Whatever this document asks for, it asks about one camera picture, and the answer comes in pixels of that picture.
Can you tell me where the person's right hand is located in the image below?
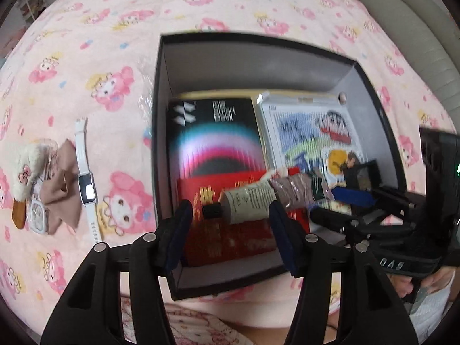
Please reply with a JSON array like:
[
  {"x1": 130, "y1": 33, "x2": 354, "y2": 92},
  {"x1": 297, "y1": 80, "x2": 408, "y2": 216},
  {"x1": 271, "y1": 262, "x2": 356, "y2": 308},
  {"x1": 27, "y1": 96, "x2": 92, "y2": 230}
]
[{"x1": 390, "y1": 273, "x2": 423, "y2": 300}]

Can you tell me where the white plush toy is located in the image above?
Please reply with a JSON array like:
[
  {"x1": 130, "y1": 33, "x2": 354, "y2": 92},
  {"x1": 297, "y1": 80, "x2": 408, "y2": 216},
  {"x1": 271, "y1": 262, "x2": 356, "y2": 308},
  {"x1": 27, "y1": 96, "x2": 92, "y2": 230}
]
[{"x1": 9, "y1": 140, "x2": 58, "y2": 231}]

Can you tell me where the white smartwatch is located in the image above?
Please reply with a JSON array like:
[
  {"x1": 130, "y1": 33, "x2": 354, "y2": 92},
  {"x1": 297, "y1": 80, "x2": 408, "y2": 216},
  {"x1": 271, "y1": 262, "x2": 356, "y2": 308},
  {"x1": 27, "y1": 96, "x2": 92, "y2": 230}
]
[{"x1": 74, "y1": 117, "x2": 105, "y2": 241}]

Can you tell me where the grey sofa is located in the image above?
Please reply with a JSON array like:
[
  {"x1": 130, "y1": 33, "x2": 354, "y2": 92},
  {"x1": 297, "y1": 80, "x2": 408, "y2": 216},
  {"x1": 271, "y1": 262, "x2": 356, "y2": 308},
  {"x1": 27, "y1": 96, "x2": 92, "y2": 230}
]
[{"x1": 340, "y1": 0, "x2": 460, "y2": 116}]

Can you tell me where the brown fabric bow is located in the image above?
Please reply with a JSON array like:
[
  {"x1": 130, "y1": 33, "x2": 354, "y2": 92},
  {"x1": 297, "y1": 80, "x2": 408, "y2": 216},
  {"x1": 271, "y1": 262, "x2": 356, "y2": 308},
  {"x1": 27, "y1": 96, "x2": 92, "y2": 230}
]
[{"x1": 41, "y1": 139, "x2": 80, "y2": 236}]

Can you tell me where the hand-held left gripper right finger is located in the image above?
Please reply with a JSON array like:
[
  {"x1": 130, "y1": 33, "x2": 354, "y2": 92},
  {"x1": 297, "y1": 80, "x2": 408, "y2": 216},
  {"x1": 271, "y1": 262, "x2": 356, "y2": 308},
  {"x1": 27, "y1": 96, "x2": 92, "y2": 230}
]
[{"x1": 269, "y1": 200, "x2": 419, "y2": 345}]

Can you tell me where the cartoon printed packet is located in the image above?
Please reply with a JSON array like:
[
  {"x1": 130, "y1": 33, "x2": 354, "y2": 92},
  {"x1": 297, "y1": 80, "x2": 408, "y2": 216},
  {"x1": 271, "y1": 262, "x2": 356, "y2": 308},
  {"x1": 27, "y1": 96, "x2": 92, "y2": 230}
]
[{"x1": 256, "y1": 91, "x2": 367, "y2": 173}]

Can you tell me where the small clear plastic case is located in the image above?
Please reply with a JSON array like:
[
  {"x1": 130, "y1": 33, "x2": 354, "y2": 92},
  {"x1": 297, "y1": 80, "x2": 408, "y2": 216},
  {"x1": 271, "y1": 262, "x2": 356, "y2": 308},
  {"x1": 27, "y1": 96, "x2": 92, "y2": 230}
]
[{"x1": 27, "y1": 201, "x2": 51, "y2": 235}]

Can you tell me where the black book with colourful rings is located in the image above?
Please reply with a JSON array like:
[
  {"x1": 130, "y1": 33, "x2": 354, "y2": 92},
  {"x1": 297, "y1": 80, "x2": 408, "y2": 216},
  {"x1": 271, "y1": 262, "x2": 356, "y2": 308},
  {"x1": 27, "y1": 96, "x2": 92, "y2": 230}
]
[{"x1": 167, "y1": 98, "x2": 268, "y2": 184}]

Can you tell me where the dark grey storage box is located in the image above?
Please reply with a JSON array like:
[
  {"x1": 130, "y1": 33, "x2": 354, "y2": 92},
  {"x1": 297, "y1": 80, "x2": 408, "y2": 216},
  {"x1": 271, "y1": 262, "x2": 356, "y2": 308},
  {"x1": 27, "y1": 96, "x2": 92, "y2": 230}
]
[{"x1": 151, "y1": 33, "x2": 408, "y2": 302}]

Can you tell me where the person's pink pajama leg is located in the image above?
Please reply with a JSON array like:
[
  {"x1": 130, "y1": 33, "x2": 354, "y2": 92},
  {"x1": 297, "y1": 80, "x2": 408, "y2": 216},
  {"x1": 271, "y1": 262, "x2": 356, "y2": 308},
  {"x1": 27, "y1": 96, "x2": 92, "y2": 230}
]
[{"x1": 120, "y1": 293, "x2": 342, "y2": 345}]

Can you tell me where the cream tube with black cap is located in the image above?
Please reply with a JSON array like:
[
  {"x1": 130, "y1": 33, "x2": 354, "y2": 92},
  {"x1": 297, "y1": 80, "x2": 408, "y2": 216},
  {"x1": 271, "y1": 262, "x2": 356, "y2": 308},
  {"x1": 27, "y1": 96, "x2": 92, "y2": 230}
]
[{"x1": 201, "y1": 167, "x2": 336, "y2": 225}]

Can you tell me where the shelf with figurines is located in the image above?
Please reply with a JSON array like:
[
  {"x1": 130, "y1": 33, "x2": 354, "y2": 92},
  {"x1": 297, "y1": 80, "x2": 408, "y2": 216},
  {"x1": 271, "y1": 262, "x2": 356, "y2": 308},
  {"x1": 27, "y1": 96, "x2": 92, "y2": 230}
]
[{"x1": 14, "y1": 0, "x2": 47, "y2": 22}]

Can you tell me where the red packet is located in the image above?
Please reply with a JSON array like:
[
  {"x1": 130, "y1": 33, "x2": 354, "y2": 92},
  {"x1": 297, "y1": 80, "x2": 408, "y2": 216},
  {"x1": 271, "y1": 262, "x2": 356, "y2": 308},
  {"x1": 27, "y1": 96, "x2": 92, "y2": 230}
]
[{"x1": 176, "y1": 167, "x2": 310, "y2": 268}]

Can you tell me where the pink printed blanket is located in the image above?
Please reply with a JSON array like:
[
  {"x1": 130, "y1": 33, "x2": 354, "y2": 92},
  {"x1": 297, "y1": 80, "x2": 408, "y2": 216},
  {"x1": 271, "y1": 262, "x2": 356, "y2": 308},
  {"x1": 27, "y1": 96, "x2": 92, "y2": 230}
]
[{"x1": 0, "y1": 0, "x2": 460, "y2": 345}]

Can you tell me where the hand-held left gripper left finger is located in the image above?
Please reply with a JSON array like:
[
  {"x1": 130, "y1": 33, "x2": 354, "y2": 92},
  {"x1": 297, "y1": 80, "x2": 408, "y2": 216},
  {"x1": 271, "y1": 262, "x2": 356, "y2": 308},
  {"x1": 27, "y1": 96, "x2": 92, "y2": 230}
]
[{"x1": 40, "y1": 200, "x2": 195, "y2": 345}]

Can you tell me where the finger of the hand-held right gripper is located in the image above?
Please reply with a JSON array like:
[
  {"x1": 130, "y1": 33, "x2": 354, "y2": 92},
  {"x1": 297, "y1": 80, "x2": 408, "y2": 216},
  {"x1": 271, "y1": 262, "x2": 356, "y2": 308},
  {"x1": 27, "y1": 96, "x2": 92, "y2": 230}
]
[
  {"x1": 331, "y1": 185, "x2": 415, "y2": 211},
  {"x1": 310, "y1": 206, "x2": 399, "y2": 239}
]

